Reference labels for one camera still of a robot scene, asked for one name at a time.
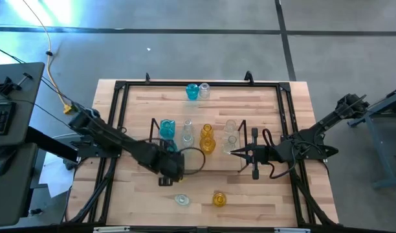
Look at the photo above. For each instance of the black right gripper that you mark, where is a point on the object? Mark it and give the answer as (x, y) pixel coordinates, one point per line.
(266, 154)

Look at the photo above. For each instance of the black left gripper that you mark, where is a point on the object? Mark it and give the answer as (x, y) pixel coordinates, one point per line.
(172, 165)

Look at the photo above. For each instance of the twisted clear glass vase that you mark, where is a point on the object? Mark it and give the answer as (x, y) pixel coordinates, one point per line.
(231, 142)

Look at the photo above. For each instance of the round blue glass vase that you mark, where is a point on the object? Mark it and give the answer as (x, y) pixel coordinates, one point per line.
(172, 146)

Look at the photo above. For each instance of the round clear glass vase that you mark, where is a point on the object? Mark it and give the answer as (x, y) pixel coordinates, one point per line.
(187, 141)

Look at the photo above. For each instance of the conical clear glass vase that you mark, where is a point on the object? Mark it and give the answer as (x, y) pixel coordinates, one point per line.
(230, 125)

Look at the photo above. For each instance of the tall embossed blue glass vase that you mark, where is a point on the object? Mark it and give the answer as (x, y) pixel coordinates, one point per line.
(167, 129)

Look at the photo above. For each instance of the ribbed clear glass jar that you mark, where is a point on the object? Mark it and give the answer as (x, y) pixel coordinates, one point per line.
(182, 200)

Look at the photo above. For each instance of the honeycomb yellow glass vase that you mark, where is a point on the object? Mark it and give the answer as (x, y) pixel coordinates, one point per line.
(207, 145)

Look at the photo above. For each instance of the tall diamond-cut clear vase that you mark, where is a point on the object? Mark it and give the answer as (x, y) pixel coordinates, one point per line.
(187, 126)

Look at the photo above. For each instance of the ribbed yellow glass vase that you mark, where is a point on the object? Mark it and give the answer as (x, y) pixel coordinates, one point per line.
(206, 130)

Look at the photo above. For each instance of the wide yellow glass jar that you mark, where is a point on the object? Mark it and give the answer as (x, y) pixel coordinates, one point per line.
(219, 199)

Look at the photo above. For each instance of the short clear glass vase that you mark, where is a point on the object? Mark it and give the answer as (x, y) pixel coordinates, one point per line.
(204, 91)

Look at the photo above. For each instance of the short blue glass vase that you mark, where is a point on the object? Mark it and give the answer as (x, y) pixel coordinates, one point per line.
(192, 92)

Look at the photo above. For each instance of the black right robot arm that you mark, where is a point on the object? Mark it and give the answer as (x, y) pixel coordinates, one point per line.
(330, 121)

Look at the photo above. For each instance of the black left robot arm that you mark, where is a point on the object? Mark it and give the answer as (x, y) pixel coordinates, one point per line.
(120, 142)

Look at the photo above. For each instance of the white paper sheet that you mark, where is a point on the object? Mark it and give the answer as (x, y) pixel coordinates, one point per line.
(55, 176)

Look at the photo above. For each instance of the dark grey desk top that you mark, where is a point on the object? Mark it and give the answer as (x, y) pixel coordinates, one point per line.
(26, 97)
(13, 200)

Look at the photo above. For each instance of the black computer mouse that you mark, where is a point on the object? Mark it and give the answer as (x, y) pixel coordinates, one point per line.
(4, 160)

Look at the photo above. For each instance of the black computer keyboard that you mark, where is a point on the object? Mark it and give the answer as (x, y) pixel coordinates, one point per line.
(0, 118)

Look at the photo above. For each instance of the black desk clamp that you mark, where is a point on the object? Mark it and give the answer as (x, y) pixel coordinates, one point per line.
(7, 86)

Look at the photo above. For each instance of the black aluminium table frame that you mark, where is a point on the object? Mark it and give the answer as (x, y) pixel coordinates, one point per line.
(224, 83)

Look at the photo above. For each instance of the black upright frame bracket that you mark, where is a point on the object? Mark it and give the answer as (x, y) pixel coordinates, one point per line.
(147, 77)
(248, 77)

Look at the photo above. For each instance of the white table edge bracket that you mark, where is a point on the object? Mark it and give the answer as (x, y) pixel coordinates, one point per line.
(110, 229)
(292, 230)

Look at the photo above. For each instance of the grey metal table frame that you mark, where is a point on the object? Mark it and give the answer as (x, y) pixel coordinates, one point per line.
(382, 155)

